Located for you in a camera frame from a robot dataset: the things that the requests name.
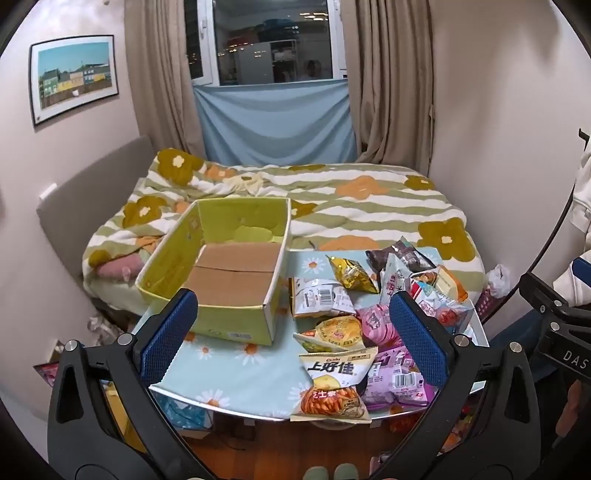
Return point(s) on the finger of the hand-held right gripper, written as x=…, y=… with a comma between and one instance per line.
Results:
x=540, y=290

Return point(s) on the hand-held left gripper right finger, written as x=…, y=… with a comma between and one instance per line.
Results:
x=418, y=341

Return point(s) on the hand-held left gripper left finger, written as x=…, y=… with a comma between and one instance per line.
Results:
x=171, y=337

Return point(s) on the pink snack packet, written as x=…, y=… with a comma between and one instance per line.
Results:
x=374, y=323

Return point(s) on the yellow-green cardboard box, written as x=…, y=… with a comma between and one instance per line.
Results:
x=231, y=277

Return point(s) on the white barcode snack packet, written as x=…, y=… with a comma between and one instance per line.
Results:
x=318, y=295

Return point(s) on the person's right forearm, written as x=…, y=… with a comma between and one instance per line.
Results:
x=575, y=277

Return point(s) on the white plastic bag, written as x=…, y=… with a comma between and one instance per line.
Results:
x=499, y=279

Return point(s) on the purple snack packet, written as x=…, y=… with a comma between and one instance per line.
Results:
x=397, y=378

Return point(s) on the red white snack packet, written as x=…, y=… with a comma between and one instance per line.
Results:
x=450, y=314

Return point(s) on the grey chips packet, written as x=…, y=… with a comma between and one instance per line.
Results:
x=392, y=281

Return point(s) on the cream orange snack packet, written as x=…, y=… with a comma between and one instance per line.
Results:
x=445, y=281

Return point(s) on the yellow round-print snack packet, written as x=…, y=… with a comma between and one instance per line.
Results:
x=339, y=330

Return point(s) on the pink pillow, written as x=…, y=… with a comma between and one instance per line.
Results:
x=120, y=267

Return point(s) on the maroon snack packet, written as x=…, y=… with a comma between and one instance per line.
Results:
x=406, y=256

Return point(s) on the gold snack packet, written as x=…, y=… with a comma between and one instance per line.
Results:
x=353, y=274

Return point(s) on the blue daisy tablecloth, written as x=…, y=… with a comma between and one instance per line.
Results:
x=258, y=374

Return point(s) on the cream crisps packet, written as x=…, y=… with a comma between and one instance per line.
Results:
x=330, y=378

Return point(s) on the person's white jacket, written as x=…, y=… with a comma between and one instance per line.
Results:
x=582, y=194

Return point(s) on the round white table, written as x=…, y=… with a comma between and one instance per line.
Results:
x=258, y=415

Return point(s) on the floral striped blanket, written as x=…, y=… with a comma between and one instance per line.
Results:
x=369, y=203

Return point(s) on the green slipper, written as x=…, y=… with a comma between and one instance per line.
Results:
x=316, y=473
x=345, y=472

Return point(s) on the grey headboard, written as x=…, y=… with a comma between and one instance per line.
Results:
x=83, y=207

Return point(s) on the blue cloth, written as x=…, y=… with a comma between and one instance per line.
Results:
x=277, y=124

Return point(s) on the beige curtain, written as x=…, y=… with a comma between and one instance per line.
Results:
x=157, y=83
x=397, y=83

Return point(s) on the window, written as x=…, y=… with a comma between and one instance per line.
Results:
x=272, y=41

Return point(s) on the white wall socket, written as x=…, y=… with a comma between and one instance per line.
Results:
x=48, y=191

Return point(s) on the framed wall picture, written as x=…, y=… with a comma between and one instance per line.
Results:
x=74, y=78

